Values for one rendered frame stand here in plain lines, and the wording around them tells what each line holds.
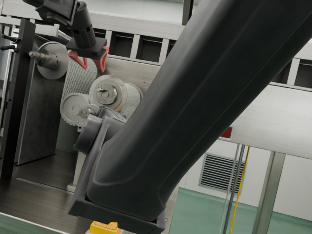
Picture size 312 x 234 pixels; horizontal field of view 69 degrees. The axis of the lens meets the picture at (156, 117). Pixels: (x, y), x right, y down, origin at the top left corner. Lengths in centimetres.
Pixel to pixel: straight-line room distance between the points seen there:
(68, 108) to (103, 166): 76
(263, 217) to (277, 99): 64
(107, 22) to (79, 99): 53
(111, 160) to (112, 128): 9
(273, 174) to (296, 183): 248
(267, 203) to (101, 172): 129
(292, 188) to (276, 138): 271
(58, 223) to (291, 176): 344
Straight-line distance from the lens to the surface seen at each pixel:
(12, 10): 161
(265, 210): 143
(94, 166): 19
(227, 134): 112
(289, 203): 392
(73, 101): 92
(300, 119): 121
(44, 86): 108
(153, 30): 121
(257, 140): 116
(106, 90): 84
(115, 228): 65
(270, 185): 140
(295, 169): 381
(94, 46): 68
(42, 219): 71
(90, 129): 25
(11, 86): 89
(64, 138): 133
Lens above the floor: 126
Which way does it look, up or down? 4 degrees down
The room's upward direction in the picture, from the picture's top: 11 degrees clockwise
